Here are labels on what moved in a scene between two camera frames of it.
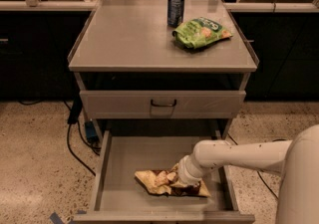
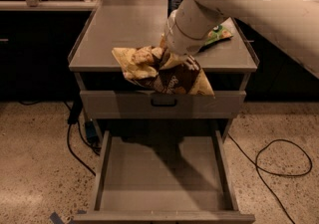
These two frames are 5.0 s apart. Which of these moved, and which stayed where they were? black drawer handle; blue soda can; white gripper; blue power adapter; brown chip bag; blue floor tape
Moved: brown chip bag; white gripper
Stayed: blue floor tape; black drawer handle; blue power adapter; blue soda can
